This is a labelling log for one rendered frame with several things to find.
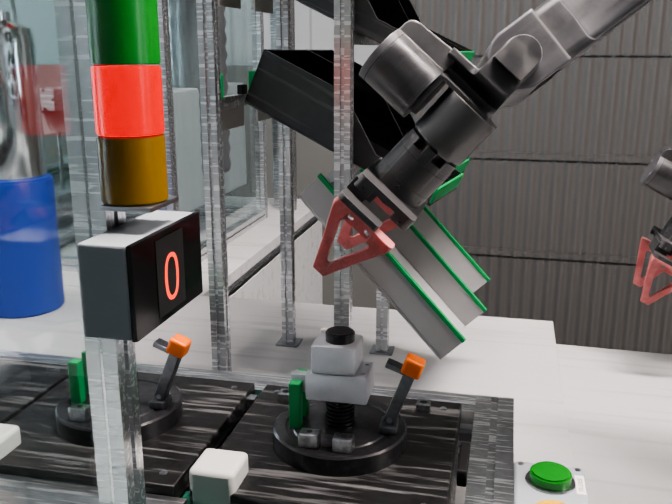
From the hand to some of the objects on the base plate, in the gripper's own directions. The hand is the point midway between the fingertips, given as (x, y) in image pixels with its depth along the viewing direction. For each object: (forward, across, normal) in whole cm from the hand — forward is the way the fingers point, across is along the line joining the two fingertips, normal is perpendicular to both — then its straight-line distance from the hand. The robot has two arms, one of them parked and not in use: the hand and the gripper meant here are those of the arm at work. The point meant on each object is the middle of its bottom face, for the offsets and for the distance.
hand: (335, 252), depth 76 cm
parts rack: (+32, +35, -12) cm, 49 cm away
